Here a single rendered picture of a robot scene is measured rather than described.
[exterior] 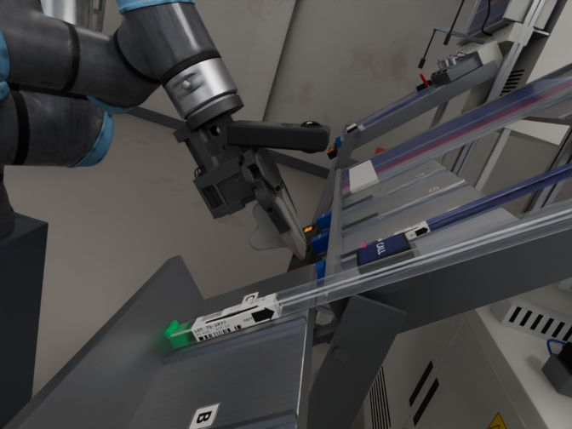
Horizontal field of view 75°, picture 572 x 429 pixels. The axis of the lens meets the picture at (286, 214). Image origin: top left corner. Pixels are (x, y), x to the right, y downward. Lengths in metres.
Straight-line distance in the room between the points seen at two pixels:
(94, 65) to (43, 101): 0.23
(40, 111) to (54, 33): 0.23
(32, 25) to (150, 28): 0.11
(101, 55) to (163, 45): 0.09
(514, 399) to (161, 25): 0.66
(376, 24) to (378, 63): 0.37
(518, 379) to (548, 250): 0.31
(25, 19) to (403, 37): 4.06
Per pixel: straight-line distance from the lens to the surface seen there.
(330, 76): 4.27
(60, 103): 0.70
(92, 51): 0.50
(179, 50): 0.44
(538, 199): 1.18
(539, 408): 0.64
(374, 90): 4.30
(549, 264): 0.41
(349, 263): 0.46
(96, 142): 0.72
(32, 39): 0.48
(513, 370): 0.69
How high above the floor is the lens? 0.91
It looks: 19 degrees down
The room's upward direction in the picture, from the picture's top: 18 degrees clockwise
